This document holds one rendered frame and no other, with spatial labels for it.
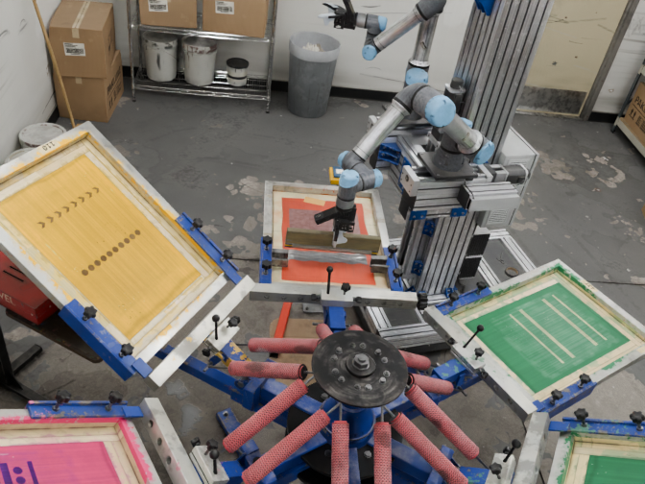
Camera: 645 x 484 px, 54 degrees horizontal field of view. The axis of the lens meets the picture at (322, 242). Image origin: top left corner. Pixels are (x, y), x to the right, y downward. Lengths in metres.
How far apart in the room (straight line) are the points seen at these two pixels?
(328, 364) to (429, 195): 1.38
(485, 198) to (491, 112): 0.43
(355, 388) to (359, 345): 0.17
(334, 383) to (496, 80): 1.79
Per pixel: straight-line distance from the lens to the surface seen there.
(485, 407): 3.75
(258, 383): 2.21
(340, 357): 1.98
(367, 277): 2.80
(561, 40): 6.81
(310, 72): 5.75
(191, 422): 3.40
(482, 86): 3.15
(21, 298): 2.48
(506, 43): 3.11
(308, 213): 3.10
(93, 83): 5.59
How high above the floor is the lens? 2.79
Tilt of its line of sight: 38 degrees down
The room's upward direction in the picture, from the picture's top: 9 degrees clockwise
